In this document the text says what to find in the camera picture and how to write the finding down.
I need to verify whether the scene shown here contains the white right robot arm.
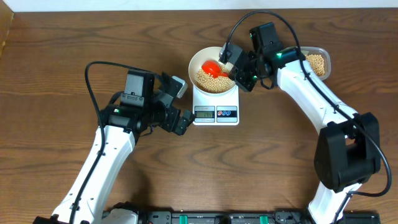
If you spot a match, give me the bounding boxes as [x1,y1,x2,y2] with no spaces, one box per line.
[220,22,384,223]

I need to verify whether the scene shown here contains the brown cardboard side panel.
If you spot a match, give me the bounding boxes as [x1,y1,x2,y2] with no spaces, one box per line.
[0,0,14,55]

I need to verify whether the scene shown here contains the clear container of soybeans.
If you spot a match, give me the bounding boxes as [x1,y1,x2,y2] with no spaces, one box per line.
[301,47,331,80]

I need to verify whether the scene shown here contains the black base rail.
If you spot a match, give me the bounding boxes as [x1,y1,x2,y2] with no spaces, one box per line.
[102,210,382,224]

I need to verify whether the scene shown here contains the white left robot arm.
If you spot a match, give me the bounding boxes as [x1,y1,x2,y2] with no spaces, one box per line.
[34,90,194,223]

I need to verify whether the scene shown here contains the red plastic measuring scoop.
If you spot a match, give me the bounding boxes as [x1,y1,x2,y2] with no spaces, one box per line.
[201,60,229,78]

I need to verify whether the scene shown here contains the white digital kitchen scale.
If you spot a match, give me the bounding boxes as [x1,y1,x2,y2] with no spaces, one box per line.
[193,85,239,126]

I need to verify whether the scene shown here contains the soybeans in bowl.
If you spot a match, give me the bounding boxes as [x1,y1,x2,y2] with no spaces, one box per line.
[195,69,234,93]

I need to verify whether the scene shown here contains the cream plastic bowl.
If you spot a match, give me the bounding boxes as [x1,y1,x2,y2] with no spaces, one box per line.
[188,47,236,94]

